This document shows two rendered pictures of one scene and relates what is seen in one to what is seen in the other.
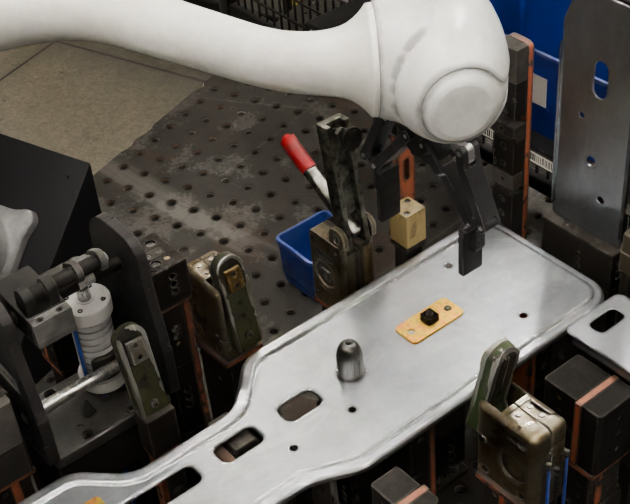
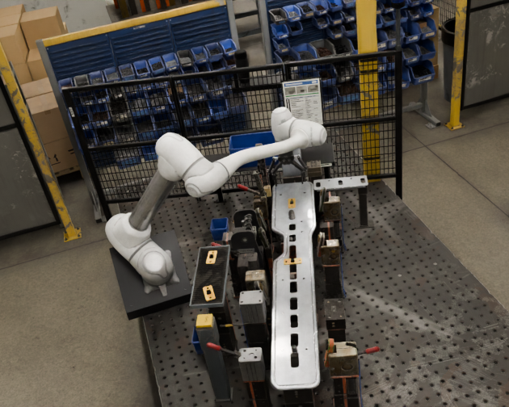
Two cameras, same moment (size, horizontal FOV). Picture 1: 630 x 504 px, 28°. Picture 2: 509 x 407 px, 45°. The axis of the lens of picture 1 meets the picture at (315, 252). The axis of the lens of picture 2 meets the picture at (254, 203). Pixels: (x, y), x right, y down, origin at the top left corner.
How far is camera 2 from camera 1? 2.15 m
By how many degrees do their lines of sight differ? 37
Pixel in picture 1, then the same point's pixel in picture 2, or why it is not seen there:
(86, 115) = (8, 291)
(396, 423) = (311, 217)
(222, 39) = (279, 146)
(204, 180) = not seen: hidden behind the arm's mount
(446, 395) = (312, 209)
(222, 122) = not seen: hidden behind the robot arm
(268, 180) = (177, 228)
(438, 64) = (319, 130)
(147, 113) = (31, 278)
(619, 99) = not seen: hidden behind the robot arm
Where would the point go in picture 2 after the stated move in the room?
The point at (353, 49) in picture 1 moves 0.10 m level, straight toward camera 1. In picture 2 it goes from (301, 136) to (319, 140)
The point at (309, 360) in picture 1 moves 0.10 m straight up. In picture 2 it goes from (282, 221) to (280, 205)
